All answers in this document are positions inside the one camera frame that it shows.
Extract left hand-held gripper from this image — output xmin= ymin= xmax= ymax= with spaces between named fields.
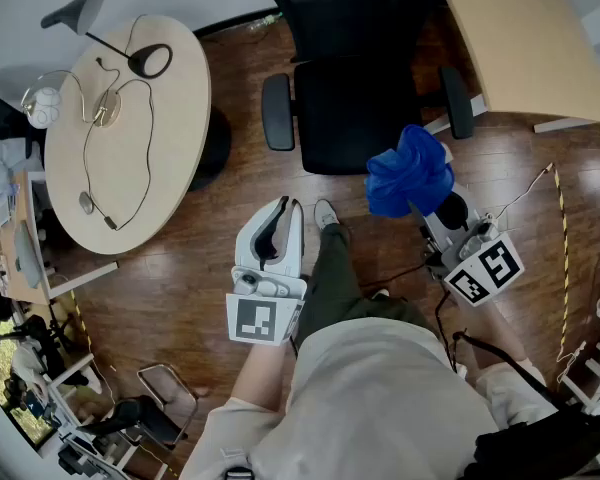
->
xmin=225 ymin=196 xmax=309 ymax=347

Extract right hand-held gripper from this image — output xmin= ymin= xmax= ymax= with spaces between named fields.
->
xmin=407 ymin=183 xmax=526 ymax=309

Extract blue cloth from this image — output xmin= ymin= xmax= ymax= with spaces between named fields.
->
xmin=364 ymin=124 xmax=455 ymax=218

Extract black padded chair armrest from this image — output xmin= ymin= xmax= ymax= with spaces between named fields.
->
xmin=261 ymin=73 xmax=297 ymax=152
xmin=439 ymin=65 xmax=476 ymax=141

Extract person's left forearm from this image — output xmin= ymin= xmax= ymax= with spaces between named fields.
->
xmin=228 ymin=336 xmax=302 ymax=415

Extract black shoulder bag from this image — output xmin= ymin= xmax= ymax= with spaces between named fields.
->
xmin=451 ymin=329 xmax=600 ymax=480

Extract person's right forearm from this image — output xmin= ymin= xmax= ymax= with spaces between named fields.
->
xmin=453 ymin=295 xmax=530 ymax=375

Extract person's white left shoe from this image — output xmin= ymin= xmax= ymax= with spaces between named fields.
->
xmin=313 ymin=198 xmax=341 ymax=232

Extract person's dark green trousers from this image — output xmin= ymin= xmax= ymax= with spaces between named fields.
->
xmin=293 ymin=221 xmax=434 ymax=342

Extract round beige table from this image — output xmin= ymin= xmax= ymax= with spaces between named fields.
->
xmin=43 ymin=14 xmax=231 ymax=256

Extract yellow black floor tape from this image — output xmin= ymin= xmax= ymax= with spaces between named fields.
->
xmin=551 ymin=161 xmax=573 ymax=350

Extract black office chair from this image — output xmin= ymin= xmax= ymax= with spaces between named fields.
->
xmin=255 ymin=0 xmax=476 ymax=177

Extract person's cream shirt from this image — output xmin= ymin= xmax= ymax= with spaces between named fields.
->
xmin=178 ymin=316 xmax=564 ymax=480

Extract beige curved desk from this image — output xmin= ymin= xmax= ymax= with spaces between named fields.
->
xmin=442 ymin=0 xmax=600 ymax=135

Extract black desk lamp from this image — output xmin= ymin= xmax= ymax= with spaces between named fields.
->
xmin=40 ymin=0 xmax=174 ymax=80

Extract cluttered wooden desk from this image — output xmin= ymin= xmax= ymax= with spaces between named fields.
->
xmin=0 ymin=169 xmax=120 ymax=305

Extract gold lamp with white globe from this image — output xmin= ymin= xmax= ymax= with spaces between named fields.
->
xmin=20 ymin=69 xmax=122 ymax=130

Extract white cable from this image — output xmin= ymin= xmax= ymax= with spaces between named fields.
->
xmin=492 ymin=163 xmax=555 ymax=222

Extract black metal frame chair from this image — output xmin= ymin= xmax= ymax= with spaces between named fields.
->
xmin=79 ymin=362 xmax=200 ymax=452

